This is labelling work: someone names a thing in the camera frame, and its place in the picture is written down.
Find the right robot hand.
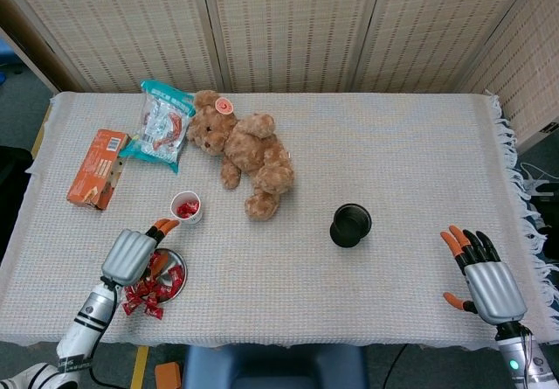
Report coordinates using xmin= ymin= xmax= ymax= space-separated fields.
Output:
xmin=439 ymin=225 xmax=528 ymax=325

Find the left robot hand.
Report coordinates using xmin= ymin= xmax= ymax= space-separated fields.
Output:
xmin=100 ymin=218 xmax=181 ymax=287

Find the silver metal plate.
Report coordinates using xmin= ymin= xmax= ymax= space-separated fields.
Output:
xmin=146 ymin=247 xmax=188 ymax=306

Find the white paper cup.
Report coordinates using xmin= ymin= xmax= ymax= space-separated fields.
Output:
xmin=169 ymin=191 xmax=204 ymax=227

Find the orange cardboard box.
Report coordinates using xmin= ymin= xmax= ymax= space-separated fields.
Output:
xmin=66 ymin=128 xmax=133 ymax=212

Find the yellow floor tape strip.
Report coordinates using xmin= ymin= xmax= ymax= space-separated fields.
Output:
xmin=129 ymin=344 xmax=150 ymax=389
xmin=31 ymin=104 xmax=53 ymax=159

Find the orange block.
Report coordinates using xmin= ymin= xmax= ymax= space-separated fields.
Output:
xmin=155 ymin=361 xmax=183 ymax=389

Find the teal silver snack bag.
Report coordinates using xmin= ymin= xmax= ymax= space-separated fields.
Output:
xmin=117 ymin=79 xmax=197 ymax=175

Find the black mesh pen holder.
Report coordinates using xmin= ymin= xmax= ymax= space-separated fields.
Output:
xmin=328 ymin=203 xmax=373 ymax=248

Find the brown teddy bear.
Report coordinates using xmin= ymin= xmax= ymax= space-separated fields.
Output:
xmin=186 ymin=89 xmax=296 ymax=222

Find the beige woven tablecloth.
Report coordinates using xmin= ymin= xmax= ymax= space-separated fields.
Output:
xmin=0 ymin=90 xmax=559 ymax=350

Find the brown wooden door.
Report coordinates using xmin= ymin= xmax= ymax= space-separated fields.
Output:
xmin=0 ymin=0 xmax=86 ymax=95

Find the blue plastic object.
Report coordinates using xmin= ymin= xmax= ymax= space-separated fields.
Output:
xmin=0 ymin=41 xmax=21 ymax=87

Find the woven folding screen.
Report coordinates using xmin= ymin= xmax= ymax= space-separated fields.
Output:
xmin=0 ymin=0 xmax=559 ymax=154

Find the white cable bundle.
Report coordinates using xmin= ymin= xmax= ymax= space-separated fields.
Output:
xmin=519 ymin=161 xmax=552 ymax=198

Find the black floor cable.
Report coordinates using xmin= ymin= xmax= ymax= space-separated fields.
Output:
xmin=383 ymin=344 xmax=411 ymax=389

